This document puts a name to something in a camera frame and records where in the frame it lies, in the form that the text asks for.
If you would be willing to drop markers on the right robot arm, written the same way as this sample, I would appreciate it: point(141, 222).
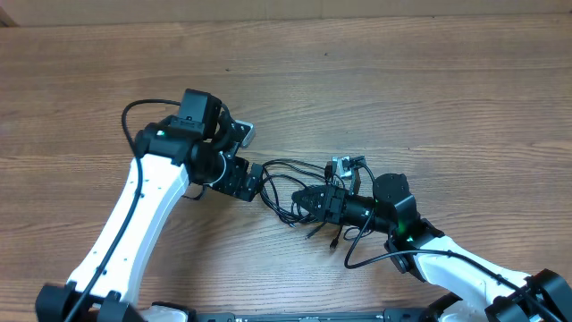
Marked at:
point(478, 290)

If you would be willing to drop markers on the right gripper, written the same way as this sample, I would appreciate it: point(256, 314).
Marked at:
point(327, 194)

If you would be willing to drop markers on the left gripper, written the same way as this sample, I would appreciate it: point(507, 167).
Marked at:
point(231, 182)

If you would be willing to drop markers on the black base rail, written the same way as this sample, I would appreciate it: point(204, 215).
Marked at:
point(386, 315)

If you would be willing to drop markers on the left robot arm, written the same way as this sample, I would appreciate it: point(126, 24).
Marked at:
point(198, 145)

